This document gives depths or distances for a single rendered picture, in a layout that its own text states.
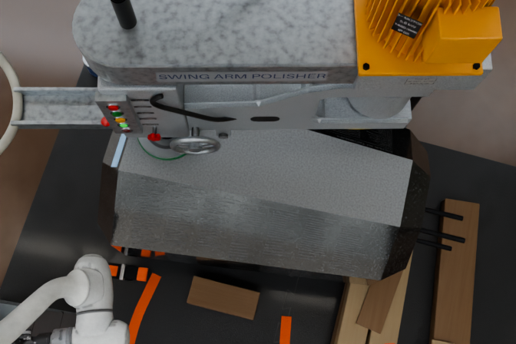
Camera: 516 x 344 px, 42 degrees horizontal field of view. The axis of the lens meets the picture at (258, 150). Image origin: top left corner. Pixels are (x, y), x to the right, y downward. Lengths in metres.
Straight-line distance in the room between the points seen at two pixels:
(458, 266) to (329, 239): 0.93
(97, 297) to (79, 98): 0.64
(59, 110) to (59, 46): 1.34
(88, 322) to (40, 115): 0.68
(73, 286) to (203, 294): 1.13
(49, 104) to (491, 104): 2.17
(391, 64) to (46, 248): 2.11
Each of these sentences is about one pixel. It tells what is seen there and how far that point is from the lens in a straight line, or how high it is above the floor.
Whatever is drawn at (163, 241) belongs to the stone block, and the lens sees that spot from 2.50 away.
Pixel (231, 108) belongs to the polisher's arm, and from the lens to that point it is 1.83.
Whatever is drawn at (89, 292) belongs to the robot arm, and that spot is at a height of 1.20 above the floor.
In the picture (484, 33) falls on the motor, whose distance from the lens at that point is 1.34.
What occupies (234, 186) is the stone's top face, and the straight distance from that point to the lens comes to 2.33.
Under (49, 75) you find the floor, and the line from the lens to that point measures 3.48.
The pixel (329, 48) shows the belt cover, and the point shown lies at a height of 1.70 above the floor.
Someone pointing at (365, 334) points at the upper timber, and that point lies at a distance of 2.94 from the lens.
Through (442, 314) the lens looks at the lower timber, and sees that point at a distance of 3.14.
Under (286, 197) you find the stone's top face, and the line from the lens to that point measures 2.33.
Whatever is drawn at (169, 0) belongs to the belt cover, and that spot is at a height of 1.70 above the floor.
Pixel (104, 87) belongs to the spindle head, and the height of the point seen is 1.55.
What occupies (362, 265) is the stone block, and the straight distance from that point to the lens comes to 2.46.
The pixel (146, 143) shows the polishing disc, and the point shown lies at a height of 0.88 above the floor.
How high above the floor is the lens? 3.10
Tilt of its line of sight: 74 degrees down
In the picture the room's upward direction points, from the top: 4 degrees clockwise
